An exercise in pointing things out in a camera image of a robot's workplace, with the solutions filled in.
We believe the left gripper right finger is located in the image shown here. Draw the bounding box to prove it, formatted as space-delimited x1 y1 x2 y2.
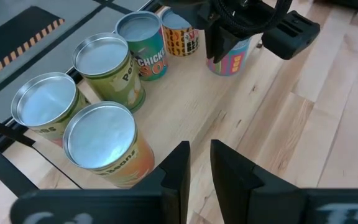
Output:
209 139 306 224

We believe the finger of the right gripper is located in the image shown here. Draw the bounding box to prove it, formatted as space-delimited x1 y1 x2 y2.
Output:
205 26 222 59
215 30 244 64

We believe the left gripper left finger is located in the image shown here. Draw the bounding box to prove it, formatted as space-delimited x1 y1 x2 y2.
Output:
131 140 192 224

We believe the teal can with pink panels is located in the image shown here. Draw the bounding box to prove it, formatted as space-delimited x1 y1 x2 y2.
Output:
206 37 253 77

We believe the yellow black beans can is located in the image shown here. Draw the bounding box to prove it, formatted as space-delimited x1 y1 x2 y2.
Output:
159 6 200 57

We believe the orange beans can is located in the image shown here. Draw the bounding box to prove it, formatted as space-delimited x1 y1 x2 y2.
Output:
62 101 155 189

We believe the green pears can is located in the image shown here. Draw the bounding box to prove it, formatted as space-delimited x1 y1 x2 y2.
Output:
72 32 147 114

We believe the black-framed wooden shelf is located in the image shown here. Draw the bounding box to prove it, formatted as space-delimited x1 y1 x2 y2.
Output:
0 0 273 200

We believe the black mat with hazard stripe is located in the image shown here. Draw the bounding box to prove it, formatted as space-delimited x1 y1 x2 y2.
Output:
0 5 65 85

